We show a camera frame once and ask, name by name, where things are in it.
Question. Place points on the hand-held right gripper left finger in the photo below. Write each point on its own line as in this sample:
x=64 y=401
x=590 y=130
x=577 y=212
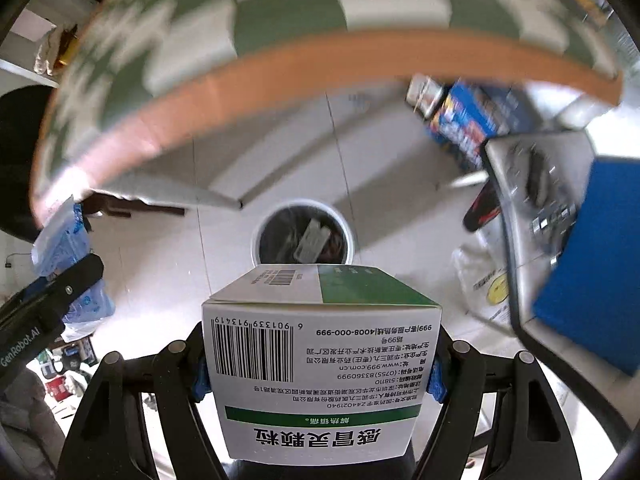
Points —
x=201 y=380

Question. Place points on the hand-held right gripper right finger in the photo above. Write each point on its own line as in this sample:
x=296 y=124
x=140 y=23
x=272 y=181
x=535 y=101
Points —
x=435 y=380

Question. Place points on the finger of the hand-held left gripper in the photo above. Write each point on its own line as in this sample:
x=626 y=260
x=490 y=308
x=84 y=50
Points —
x=67 y=288

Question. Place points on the blue white plastic packet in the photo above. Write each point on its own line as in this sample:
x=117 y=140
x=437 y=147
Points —
x=65 y=245

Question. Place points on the white green medicine box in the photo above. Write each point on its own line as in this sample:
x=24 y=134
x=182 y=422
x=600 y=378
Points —
x=320 y=360

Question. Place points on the white trash bin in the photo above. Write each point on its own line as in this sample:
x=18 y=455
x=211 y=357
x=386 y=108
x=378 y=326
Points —
x=261 y=242

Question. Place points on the person's grey pants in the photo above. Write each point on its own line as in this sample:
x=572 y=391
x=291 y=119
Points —
x=25 y=410

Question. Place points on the white smiley plastic bag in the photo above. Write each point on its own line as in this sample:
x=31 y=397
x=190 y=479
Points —
x=487 y=285

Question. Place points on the black red slipper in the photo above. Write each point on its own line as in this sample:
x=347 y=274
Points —
x=480 y=210

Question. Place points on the white flat packet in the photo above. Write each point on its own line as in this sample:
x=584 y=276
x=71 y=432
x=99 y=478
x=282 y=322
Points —
x=312 y=240

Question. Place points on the blue cushion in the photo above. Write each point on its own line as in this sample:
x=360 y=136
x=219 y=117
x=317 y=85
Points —
x=595 y=260

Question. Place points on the white stick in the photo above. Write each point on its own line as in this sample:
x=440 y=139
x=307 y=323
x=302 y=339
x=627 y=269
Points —
x=465 y=179

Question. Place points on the beige cloth bundle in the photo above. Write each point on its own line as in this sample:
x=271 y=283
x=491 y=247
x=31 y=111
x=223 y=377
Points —
x=52 y=52

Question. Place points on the blue printed carton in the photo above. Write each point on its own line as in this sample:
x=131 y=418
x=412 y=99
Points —
x=470 y=115

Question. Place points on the grey container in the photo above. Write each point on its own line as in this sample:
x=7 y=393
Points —
x=425 y=92

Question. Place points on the green checkered tablecloth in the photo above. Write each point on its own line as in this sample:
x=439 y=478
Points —
x=280 y=20

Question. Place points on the black wall plug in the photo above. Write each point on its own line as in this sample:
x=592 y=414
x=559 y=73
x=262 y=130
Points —
x=8 y=263

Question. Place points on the black-frame white chair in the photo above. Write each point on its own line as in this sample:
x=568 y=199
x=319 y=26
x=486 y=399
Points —
x=510 y=240

